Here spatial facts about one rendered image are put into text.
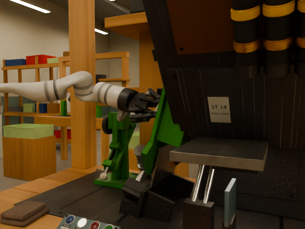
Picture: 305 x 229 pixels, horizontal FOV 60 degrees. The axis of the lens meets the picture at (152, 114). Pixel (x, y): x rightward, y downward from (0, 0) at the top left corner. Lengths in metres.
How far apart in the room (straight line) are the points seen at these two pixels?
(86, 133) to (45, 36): 9.04
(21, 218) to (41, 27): 9.59
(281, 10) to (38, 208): 0.73
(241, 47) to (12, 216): 0.67
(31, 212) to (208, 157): 0.51
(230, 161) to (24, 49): 9.29
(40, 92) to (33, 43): 8.93
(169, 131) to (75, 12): 0.87
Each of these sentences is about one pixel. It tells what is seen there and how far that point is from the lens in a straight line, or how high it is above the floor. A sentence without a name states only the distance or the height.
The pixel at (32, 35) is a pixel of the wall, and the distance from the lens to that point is 9.89.
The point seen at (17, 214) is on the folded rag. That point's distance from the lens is 0.80.
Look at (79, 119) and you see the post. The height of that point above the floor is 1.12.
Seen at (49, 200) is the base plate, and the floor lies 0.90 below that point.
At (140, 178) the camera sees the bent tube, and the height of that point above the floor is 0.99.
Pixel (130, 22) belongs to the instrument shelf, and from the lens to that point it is 1.05.
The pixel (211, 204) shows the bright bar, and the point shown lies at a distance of 0.59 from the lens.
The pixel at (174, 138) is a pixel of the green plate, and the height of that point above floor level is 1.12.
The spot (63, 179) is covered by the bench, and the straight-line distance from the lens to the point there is 1.22.
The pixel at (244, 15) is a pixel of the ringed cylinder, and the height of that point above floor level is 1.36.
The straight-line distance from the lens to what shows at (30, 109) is 7.22.
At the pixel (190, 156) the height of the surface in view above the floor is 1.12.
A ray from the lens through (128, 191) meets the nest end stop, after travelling 0.76.
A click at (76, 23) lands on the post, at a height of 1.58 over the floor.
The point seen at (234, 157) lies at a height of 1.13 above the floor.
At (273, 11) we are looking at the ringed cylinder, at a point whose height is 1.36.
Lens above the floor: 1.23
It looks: 4 degrees down
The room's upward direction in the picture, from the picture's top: straight up
